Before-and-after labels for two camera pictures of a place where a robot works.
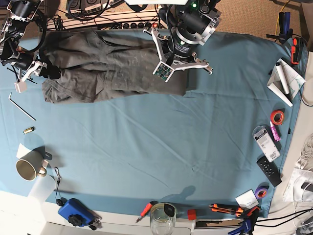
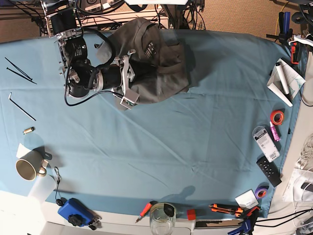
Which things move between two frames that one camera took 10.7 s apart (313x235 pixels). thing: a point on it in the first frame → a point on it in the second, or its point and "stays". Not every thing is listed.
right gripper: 33,68 → 119,76
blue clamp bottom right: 248,223 stays
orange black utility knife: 232,209 stays
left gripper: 168,63 → 297,38
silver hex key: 11,100 stays
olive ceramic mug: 30,166 stays
